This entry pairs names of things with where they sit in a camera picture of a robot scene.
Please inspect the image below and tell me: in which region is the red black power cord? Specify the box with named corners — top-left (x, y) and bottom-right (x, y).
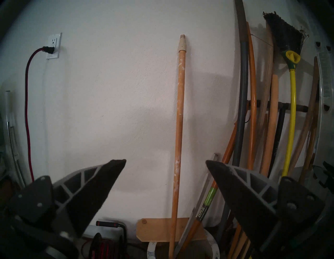
top-left (24, 46), bottom-right (55, 183)

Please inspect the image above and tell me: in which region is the black cord reel red cable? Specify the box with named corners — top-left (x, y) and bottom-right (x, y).
top-left (87, 221), bottom-right (128, 259)

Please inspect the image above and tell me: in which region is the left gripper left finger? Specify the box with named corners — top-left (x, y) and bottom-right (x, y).
top-left (5, 159), bottom-right (127, 238)

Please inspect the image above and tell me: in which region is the black T-handle garden tool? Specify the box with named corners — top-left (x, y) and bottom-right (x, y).
top-left (247, 100), bottom-right (310, 178)

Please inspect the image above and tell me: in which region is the orange handle with green label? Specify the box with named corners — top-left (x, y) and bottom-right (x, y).
top-left (180, 122), bottom-right (238, 257)

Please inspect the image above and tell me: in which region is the orange-handled green rake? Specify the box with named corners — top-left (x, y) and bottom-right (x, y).
top-left (228, 22), bottom-right (258, 259)

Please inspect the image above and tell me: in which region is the long dark grey pole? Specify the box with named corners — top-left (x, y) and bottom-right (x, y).
top-left (217, 0), bottom-right (250, 235)

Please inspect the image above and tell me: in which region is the weathered grey wooden pole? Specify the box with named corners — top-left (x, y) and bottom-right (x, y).
top-left (257, 21), bottom-right (274, 146)

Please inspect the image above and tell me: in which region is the slanted brown wooden handle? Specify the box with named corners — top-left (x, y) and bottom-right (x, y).
top-left (287, 56), bottom-right (320, 183)

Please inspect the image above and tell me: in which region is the plywood board with hole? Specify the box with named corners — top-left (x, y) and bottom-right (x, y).
top-left (136, 217), bottom-right (206, 243)

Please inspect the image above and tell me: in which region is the light smooth wooden dowel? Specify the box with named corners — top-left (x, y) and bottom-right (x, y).
top-left (236, 74), bottom-right (279, 259)

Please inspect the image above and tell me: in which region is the yellow-handled black bristle broom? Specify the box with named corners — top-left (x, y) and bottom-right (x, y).
top-left (263, 11), bottom-right (310, 178)

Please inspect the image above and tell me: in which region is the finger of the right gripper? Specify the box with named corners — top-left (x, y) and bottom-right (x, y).
top-left (312, 161), bottom-right (334, 195)

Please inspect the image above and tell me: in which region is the wooden pole with threaded tip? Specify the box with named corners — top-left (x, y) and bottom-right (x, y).
top-left (168, 34), bottom-right (188, 259)

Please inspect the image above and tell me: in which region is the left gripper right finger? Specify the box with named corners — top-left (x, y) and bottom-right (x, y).
top-left (206, 160), bottom-right (325, 259)

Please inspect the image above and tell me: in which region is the white wall outlet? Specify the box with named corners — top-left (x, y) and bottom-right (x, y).
top-left (46, 33), bottom-right (62, 60)

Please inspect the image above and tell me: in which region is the white floral ceramic pot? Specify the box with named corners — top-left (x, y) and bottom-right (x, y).
top-left (147, 228), bottom-right (218, 259)

